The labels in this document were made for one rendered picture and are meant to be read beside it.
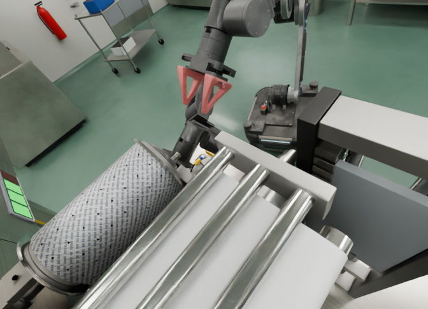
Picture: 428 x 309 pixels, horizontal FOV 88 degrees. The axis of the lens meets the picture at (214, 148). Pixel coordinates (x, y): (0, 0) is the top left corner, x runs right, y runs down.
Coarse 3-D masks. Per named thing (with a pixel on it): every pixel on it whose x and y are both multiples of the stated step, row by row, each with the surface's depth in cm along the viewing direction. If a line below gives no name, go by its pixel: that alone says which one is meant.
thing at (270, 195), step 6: (240, 180) 27; (264, 186) 25; (258, 192) 25; (264, 192) 25; (270, 192) 25; (264, 198) 25; (270, 198) 25; (276, 198) 25; (282, 198) 25; (276, 204) 25; (282, 204) 26
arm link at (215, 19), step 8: (216, 0) 40; (224, 0) 39; (232, 0) 38; (216, 8) 40; (224, 8) 39; (208, 16) 41; (216, 16) 40; (208, 24) 41; (216, 24) 40; (224, 32) 42
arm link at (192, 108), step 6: (198, 90) 63; (198, 96) 62; (210, 96) 65; (192, 102) 67; (198, 102) 62; (186, 108) 67; (192, 108) 62; (186, 114) 65; (192, 114) 63; (210, 114) 63
